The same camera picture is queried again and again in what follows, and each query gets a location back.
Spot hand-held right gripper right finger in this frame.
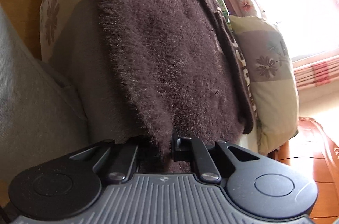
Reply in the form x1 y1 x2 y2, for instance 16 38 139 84
172 129 261 184

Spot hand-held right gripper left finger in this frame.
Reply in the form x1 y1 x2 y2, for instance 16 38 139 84
69 138 140 184

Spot fuzzy brown sweater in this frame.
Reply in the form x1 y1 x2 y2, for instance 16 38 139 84
98 0 256 174

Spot green glass bottle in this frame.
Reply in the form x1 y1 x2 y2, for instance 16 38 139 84
210 0 231 23

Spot floral patchwork pillow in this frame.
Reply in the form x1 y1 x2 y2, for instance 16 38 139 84
229 15 300 156

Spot person's grey trousers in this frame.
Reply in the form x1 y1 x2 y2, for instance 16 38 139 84
0 3 90 179

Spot wooden headboard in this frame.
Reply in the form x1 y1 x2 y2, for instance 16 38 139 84
275 117 339 219

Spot pink patterned curtain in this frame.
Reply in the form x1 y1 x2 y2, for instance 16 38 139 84
293 57 339 87

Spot bright window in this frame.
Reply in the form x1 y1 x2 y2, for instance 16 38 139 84
251 0 339 63

